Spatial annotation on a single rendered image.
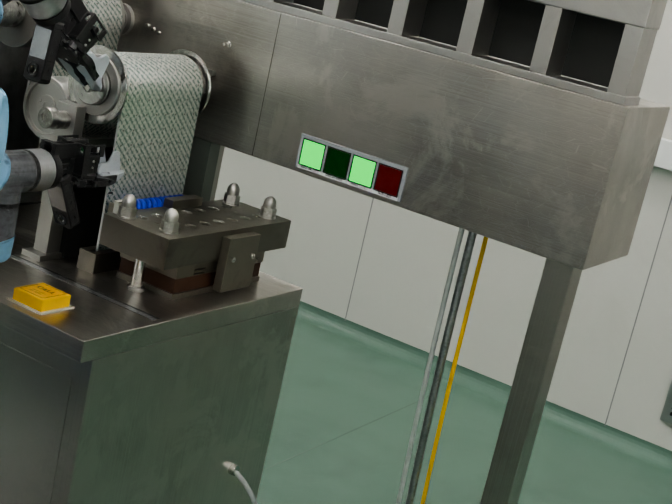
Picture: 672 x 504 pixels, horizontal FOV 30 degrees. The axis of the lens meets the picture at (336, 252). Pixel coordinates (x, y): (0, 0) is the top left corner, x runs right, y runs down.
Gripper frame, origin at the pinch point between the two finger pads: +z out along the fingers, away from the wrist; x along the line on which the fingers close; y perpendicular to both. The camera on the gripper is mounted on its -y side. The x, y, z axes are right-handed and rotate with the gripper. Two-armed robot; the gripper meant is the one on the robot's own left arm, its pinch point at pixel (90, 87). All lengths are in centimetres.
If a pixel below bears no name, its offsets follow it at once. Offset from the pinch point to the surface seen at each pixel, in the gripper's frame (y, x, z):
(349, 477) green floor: 1, 3, 196
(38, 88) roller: -0.6, 17.0, 6.3
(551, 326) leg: 13, -80, 58
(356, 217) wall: 115, 86, 256
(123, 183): -7.9, -4.2, 18.3
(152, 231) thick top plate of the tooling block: -16.2, -19.4, 14.9
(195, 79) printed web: 18.8, -3.6, 18.2
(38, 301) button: -39.9, -16.5, 3.9
